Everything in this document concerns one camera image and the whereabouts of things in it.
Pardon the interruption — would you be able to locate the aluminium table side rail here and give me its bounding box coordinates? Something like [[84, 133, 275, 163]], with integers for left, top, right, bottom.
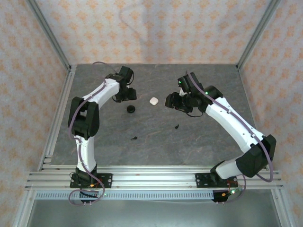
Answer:
[[37, 65, 78, 171]]

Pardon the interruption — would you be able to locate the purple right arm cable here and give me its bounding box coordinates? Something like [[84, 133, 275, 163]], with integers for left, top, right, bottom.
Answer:
[[186, 70, 275, 204]]

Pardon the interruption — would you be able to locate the aluminium lower frame bar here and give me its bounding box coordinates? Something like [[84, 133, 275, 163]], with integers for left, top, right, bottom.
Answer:
[[271, 189, 295, 227], [13, 189, 36, 227]]

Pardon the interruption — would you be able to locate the red and orange base wiring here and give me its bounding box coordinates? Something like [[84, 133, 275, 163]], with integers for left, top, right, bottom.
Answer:
[[89, 177, 105, 190], [222, 181, 242, 197]]

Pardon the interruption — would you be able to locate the aluminium corner post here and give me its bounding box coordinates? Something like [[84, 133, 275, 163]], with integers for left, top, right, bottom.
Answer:
[[26, 0, 72, 70], [236, 0, 283, 71]]

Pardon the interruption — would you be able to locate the black bracket under duct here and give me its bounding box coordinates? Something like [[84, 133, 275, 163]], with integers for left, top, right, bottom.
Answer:
[[79, 190, 100, 204], [212, 190, 237, 204]]

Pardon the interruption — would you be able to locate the grey slotted cable duct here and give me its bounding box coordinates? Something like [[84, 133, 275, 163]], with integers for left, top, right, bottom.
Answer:
[[35, 191, 215, 201]]

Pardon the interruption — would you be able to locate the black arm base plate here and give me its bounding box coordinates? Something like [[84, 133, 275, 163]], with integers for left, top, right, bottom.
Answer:
[[70, 173, 113, 189], [195, 173, 239, 189]]

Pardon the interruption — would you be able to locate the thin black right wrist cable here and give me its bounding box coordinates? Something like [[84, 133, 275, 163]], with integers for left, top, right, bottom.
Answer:
[[186, 110, 205, 118]]

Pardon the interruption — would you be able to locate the wide aluminium mounting rail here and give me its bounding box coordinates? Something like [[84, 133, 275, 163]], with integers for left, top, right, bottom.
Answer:
[[25, 165, 284, 191]]

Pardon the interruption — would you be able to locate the grey metal sheet panel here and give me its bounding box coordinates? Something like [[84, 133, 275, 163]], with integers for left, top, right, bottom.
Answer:
[[28, 200, 282, 227]]

